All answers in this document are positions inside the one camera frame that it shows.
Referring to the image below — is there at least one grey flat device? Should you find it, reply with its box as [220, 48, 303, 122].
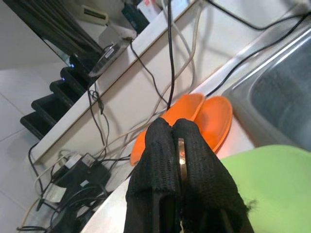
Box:
[87, 40, 129, 78]

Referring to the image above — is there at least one flat black power brick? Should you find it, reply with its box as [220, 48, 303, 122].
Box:
[52, 152, 112, 192]

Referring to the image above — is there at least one thick black wall cable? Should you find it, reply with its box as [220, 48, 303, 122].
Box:
[166, 0, 176, 111]

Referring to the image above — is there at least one black charger box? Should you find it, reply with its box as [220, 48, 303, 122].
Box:
[60, 54, 96, 91]
[50, 79, 88, 103]
[31, 93, 74, 122]
[20, 111, 52, 140]

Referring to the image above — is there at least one orange plate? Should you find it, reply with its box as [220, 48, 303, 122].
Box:
[193, 96, 233, 154]

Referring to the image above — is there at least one stainless steel sink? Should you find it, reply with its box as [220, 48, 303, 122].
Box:
[221, 23, 311, 152]

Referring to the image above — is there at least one orange bowl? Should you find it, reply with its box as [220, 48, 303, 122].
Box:
[130, 93, 206, 167]

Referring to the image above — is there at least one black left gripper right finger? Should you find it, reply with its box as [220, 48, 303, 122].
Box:
[173, 118, 258, 233]

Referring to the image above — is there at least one light green plate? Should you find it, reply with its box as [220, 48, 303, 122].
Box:
[220, 145, 311, 233]

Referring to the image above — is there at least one black cable behind sink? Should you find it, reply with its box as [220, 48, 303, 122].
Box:
[205, 13, 311, 98]

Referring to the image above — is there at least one white plug block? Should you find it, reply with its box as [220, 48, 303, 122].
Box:
[82, 5, 109, 26]

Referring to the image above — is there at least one dark blue box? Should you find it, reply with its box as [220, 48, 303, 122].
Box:
[121, 1, 151, 33]

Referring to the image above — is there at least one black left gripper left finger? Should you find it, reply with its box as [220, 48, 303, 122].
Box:
[123, 117, 181, 233]

